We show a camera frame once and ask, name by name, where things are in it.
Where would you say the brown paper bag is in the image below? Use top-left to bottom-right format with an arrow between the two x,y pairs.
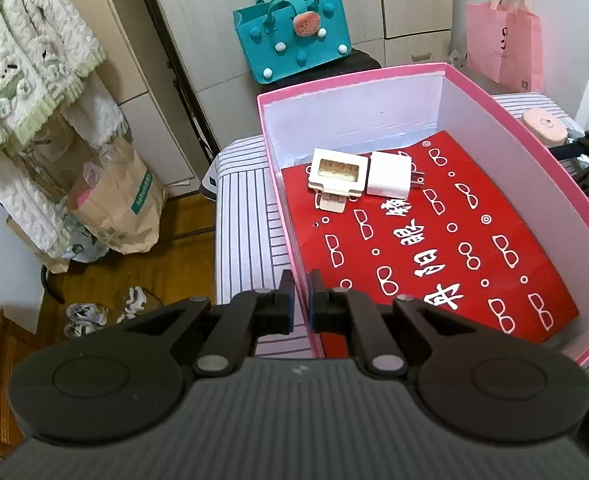
67,137 -> 168,255

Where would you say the cream green knitted robe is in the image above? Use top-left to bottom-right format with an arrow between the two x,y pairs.
0,0 -> 130,261

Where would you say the pink tote bag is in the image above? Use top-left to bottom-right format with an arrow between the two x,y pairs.
465,0 -> 545,93

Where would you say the teal felt handbag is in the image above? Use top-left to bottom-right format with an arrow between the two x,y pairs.
233,0 -> 354,86

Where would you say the cream plastic bracket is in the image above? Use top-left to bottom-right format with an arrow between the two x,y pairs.
307,148 -> 370,213

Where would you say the white wall charger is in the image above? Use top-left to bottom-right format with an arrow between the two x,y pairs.
366,151 -> 425,198

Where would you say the pink round device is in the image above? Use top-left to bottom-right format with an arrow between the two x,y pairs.
521,108 -> 568,148

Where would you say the tan tall cabinet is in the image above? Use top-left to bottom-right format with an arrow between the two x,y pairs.
82,0 -> 198,196

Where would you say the white striped tablecloth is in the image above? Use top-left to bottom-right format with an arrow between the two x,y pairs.
214,92 -> 589,396

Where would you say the black suitcase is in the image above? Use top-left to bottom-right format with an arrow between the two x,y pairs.
347,47 -> 383,72

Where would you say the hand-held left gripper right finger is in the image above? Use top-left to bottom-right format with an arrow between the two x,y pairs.
309,269 -> 480,378

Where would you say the patterned plastic bag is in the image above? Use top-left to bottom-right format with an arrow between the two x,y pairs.
62,212 -> 110,262

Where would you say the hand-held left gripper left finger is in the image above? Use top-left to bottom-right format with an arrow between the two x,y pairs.
124,270 -> 295,378

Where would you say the pink cardboard box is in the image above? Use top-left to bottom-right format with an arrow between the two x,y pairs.
256,62 -> 589,367

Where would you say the beige wooden wardrobe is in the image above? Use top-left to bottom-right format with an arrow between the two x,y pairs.
142,0 -> 455,166

